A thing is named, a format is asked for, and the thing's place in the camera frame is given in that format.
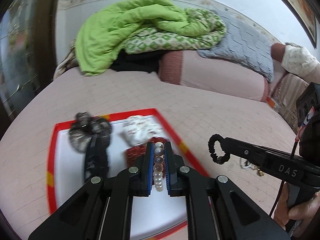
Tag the red box with white inside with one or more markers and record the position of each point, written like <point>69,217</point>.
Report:
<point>75,180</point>

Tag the person's right hand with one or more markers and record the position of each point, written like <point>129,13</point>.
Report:
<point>303,216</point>

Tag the small red brick-pattern box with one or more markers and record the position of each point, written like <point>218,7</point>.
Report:
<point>135,153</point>

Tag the pink bolster pillow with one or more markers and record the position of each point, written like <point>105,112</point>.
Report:
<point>212,75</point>

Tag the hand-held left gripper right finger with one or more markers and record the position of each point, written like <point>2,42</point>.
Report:
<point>167,171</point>

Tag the grey pillow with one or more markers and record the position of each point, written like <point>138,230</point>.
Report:
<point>242,47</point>

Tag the plastic bottle with orange label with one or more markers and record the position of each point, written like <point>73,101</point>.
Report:
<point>273,103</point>

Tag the black hair clip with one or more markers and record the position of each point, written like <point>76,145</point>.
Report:
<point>96,156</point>

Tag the black lace scrunchie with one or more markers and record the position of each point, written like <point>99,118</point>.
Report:
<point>86,130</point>

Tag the white floral pillow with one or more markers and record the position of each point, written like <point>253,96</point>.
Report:
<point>298,58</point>

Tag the green floral quilt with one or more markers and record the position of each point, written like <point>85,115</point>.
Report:
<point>175,40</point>

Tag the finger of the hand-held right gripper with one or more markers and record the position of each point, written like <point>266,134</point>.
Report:
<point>246,152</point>

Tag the striped floral cushion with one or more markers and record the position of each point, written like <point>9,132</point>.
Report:
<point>287,95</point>

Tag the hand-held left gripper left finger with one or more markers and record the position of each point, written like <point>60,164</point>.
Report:
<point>149,170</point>

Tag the dark wooden cabinet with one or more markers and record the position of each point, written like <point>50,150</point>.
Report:
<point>25,45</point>

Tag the white packet with red print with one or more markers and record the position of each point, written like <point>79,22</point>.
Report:
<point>140,130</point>

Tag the dark cloth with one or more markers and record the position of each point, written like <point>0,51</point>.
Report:
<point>136,63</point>

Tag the bright green quilt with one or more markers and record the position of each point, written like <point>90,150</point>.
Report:
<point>120,30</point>

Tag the framed wall picture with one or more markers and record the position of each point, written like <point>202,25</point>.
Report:
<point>298,2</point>

